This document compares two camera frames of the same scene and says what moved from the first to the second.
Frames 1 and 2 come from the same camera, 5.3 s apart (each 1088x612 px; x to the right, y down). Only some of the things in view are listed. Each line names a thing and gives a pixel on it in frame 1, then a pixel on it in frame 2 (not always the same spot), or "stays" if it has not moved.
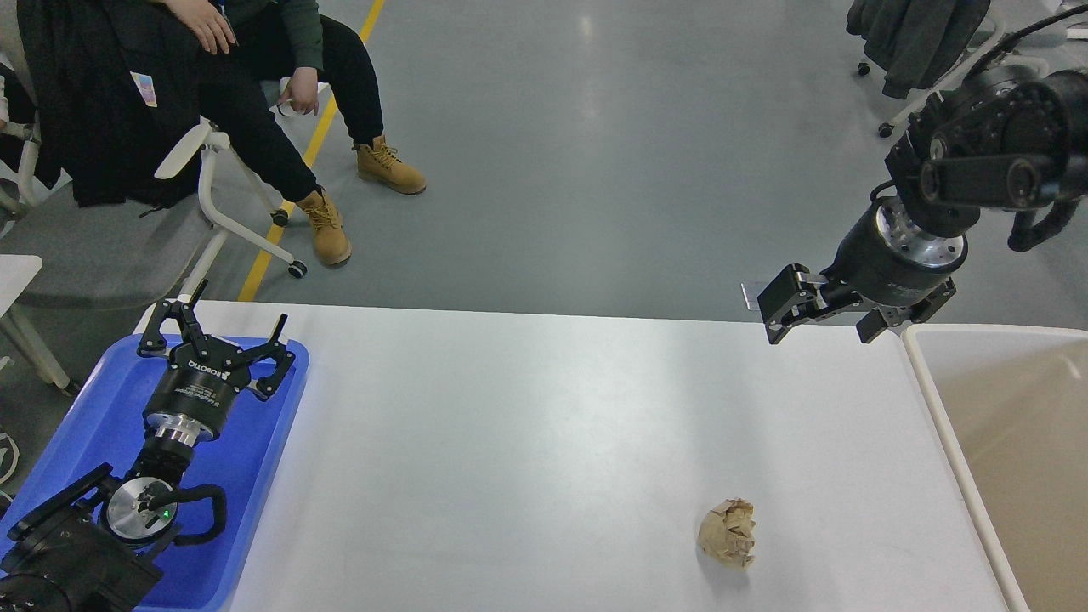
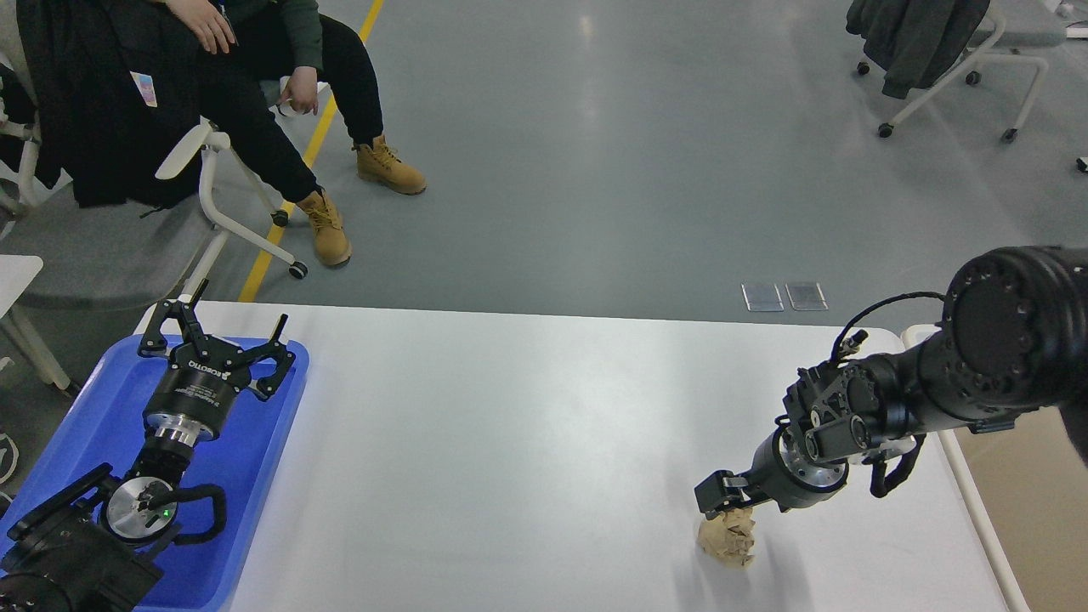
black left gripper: (189, 402) stays
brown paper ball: (727, 532) stays
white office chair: (119, 257) stays
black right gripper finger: (795, 297) -> (721, 490)
